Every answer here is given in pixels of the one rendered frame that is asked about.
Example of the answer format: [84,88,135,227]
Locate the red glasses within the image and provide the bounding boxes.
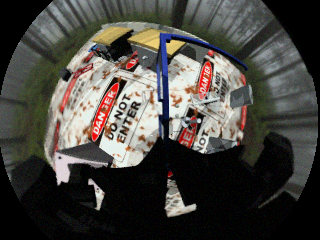
[72,63,93,79]

